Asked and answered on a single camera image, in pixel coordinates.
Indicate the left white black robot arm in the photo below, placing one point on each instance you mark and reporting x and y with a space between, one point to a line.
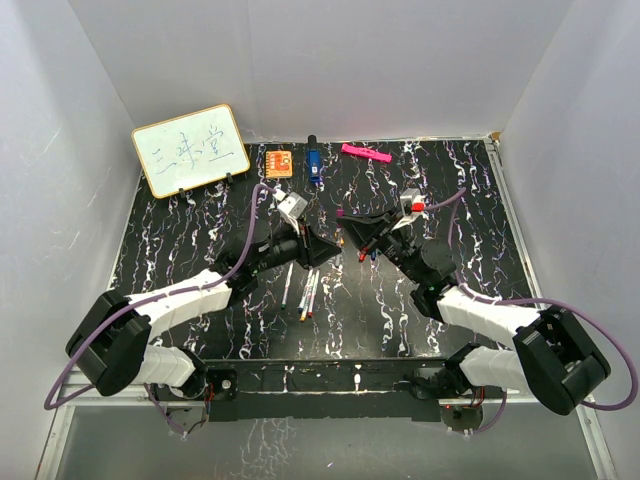
113 344

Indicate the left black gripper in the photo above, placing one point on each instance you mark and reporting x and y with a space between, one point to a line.
317 248

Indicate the white pen red tip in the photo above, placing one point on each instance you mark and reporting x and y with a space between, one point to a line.
312 296

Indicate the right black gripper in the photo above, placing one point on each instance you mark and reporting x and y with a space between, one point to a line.
365 229

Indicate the pink plastic clip bar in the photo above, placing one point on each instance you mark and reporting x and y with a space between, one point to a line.
363 152

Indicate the white pen yellow tip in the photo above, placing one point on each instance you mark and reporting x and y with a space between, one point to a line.
307 298

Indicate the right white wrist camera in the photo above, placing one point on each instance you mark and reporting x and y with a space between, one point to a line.
412 204

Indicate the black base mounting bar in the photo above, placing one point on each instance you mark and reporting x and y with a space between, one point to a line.
414 388

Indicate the small whiteboard with wooden frame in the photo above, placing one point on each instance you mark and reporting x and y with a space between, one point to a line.
190 151

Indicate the orange mini notebook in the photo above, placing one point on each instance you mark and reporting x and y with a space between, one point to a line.
278 164

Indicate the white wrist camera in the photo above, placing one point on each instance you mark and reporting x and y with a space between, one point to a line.
412 204
291 207

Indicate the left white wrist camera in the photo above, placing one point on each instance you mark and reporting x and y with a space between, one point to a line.
291 207

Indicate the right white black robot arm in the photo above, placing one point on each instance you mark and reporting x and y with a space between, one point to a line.
544 352

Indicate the white pen blue tip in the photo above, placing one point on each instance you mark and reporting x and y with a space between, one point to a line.
306 288

